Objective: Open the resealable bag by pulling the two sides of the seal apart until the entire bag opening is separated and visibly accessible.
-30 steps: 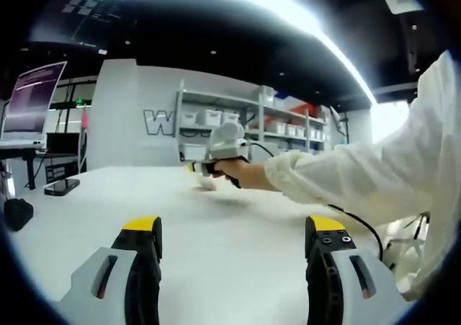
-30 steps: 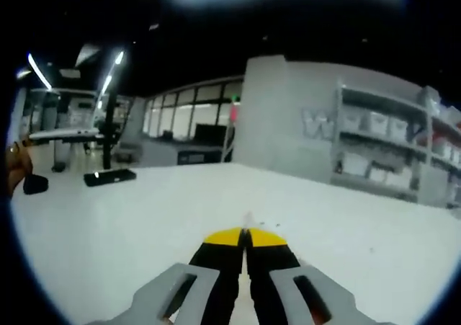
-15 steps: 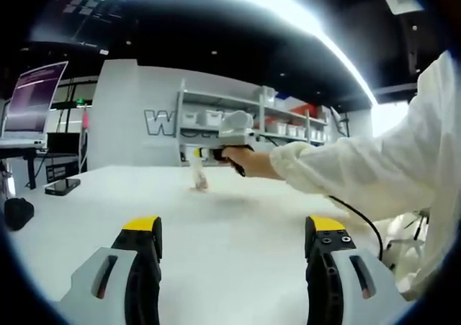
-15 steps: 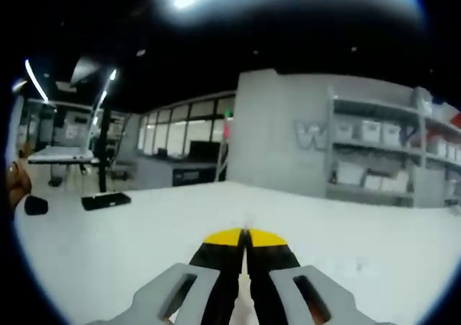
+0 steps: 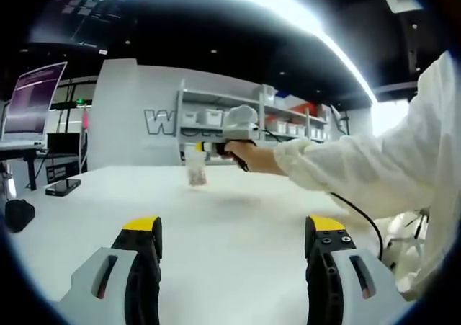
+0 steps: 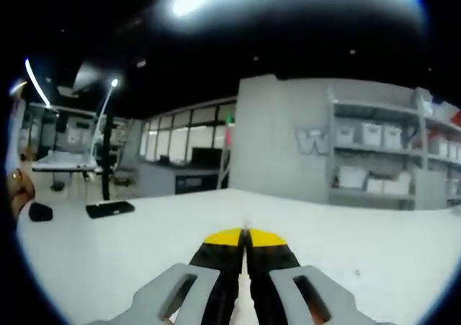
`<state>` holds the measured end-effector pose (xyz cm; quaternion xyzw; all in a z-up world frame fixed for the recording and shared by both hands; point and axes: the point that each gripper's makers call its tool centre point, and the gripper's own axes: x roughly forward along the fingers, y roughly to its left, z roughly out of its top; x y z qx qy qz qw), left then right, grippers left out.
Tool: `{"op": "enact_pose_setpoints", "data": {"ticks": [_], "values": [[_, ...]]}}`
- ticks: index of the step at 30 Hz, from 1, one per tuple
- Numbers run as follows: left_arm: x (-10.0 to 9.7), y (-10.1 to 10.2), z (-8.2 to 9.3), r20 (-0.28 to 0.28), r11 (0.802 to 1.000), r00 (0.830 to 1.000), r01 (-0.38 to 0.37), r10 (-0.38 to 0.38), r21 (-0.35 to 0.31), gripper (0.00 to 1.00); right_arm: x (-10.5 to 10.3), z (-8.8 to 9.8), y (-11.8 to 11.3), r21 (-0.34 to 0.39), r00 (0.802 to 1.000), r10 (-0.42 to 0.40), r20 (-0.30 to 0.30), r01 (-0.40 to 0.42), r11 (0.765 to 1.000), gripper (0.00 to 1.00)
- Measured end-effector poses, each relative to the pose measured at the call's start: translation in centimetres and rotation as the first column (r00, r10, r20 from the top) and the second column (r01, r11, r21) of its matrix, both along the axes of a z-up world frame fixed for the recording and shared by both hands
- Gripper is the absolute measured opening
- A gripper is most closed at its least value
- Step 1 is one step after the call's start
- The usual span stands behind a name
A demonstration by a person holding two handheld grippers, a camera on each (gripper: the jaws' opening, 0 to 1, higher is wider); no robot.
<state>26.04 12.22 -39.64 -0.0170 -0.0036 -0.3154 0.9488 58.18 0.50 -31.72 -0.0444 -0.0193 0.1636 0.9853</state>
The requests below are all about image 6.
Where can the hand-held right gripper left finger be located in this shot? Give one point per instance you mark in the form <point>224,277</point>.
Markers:
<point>180,296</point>

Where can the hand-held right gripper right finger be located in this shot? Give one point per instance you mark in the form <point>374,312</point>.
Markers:
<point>288,296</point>

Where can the black phone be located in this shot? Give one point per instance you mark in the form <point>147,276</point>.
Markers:
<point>109,209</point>

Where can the grey counter cabinet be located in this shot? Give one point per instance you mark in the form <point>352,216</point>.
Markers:
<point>158,179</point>

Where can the black monitor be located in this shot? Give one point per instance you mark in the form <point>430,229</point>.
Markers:
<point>205,157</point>

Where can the black stand pole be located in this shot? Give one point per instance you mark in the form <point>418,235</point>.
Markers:
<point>107,159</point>

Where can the black computer mouse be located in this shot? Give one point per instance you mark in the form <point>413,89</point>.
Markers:
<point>40,212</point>

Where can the pink hanging item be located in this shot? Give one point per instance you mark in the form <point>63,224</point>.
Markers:
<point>229,135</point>

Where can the height-adjustable desk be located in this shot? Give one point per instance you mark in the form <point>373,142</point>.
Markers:
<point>65,164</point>

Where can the grey metal shelf unit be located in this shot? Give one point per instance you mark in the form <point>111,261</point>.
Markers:
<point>430,190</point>

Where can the row of white storage boxes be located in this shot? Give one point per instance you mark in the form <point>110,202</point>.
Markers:
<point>372,134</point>

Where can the green exit sign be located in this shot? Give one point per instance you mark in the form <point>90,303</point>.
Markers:
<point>229,116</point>

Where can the short ceiling light strip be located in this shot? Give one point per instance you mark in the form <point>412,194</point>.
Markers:
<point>36,81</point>

